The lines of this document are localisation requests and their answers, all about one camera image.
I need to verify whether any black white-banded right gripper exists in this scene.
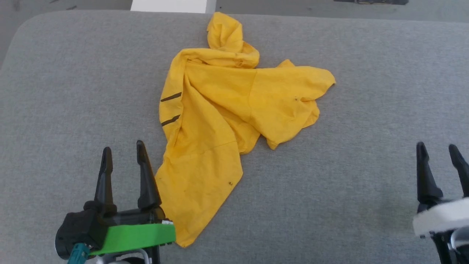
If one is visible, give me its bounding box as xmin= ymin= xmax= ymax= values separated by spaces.
xmin=413 ymin=142 xmax=469 ymax=264

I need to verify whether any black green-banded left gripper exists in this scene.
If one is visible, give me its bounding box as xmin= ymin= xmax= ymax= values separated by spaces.
xmin=55 ymin=140 xmax=177 ymax=261

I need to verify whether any yellow cartoon print garment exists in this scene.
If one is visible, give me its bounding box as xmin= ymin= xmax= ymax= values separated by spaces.
xmin=155 ymin=12 xmax=336 ymax=248

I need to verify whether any grey fabric sofa cushion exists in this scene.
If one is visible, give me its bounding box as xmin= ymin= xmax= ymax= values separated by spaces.
xmin=0 ymin=10 xmax=469 ymax=264

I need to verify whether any small white block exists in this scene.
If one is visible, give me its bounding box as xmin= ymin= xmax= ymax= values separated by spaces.
xmin=130 ymin=0 xmax=217 ymax=14

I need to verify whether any dark flat floor object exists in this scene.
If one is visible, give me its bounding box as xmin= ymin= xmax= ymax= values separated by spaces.
xmin=333 ymin=0 xmax=409 ymax=6

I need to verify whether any teal cable connector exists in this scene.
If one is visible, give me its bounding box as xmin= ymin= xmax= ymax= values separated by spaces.
xmin=70 ymin=243 xmax=91 ymax=264

